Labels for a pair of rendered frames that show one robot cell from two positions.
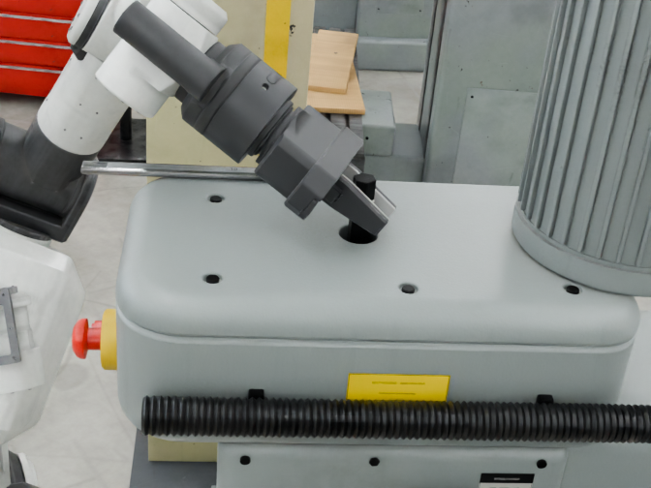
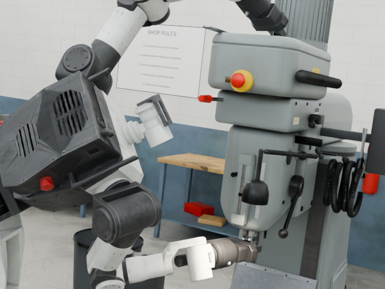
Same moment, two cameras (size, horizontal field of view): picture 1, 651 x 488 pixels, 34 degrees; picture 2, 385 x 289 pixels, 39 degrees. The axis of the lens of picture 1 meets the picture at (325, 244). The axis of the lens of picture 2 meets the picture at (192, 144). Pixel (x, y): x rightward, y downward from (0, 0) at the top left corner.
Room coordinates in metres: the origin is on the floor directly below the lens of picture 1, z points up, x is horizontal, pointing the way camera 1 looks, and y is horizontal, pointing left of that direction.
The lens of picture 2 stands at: (0.13, 1.49, 1.75)
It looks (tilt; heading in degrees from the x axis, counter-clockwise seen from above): 7 degrees down; 303
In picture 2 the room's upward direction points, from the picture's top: 7 degrees clockwise
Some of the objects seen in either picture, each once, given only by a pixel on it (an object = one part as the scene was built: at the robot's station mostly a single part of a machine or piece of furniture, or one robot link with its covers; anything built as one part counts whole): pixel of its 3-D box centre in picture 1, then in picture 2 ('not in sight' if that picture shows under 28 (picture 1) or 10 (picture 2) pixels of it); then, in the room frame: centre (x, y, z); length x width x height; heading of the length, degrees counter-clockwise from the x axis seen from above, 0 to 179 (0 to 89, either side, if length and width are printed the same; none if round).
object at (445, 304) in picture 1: (365, 304); (272, 68); (0.87, -0.04, 1.81); 0.47 x 0.26 x 0.16; 97
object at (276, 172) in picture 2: not in sight; (258, 176); (0.86, -0.03, 1.47); 0.21 x 0.19 x 0.32; 7
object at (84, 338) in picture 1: (89, 338); (238, 80); (0.84, 0.22, 1.76); 0.04 x 0.03 x 0.04; 7
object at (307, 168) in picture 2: not in sight; (277, 170); (0.89, -0.22, 1.47); 0.24 x 0.19 x 0.26; 7
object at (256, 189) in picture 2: not in sight; (255, 190); (0.76, 0.19, 1.47); 0.07 x 0.07 x 0.06
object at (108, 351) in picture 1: (113, 339); (242, 81); (0.84, 0.20, 1.76); 0.06 x 0.02 x 0.06; 7
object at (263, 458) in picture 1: (379, 408); (270, 110); (0.87, -0.07, 1.68); 0.34 x 0.24 x 0.10; 97
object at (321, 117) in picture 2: not in sight; (313, 120); (0.74, -0.11, 1.66); 0.12 x 0.04 x 0.04; 97
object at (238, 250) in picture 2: not in sight; (229, 252); (0.88, 0.06, 1.24); 0.13 x 0.12 x 0.10; 168
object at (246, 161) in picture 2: not in sight; (243, 188); (0.85, 0.08, 1.45); 0.04 x 0.04 x 0.21; 7
